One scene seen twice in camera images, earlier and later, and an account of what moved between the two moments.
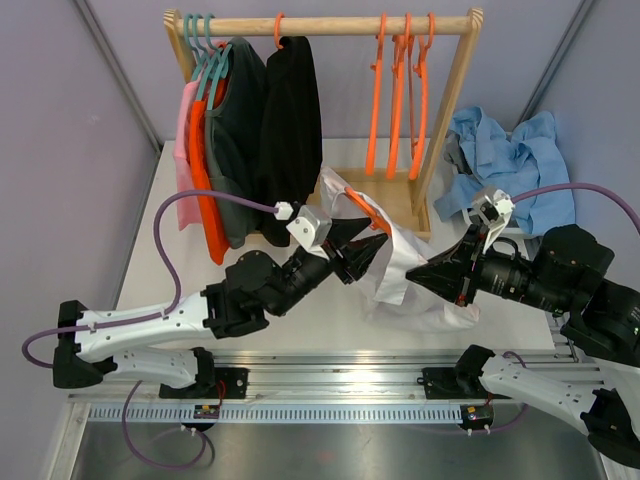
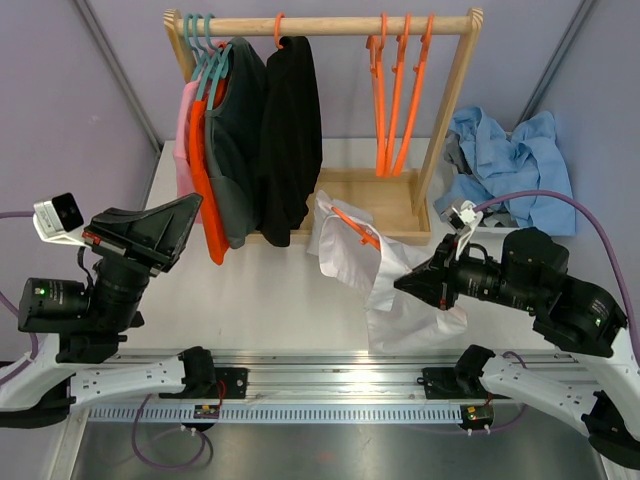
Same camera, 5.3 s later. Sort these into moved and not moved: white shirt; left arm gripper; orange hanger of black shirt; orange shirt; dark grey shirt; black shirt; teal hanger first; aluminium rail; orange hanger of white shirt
Moved: white shirt; left arm gripper; orange hanger of white shirt
Not moved: dark grey shirt; black shirt; orange shirt; aluminium rail; orange hanger of black shirt; teal hanger first
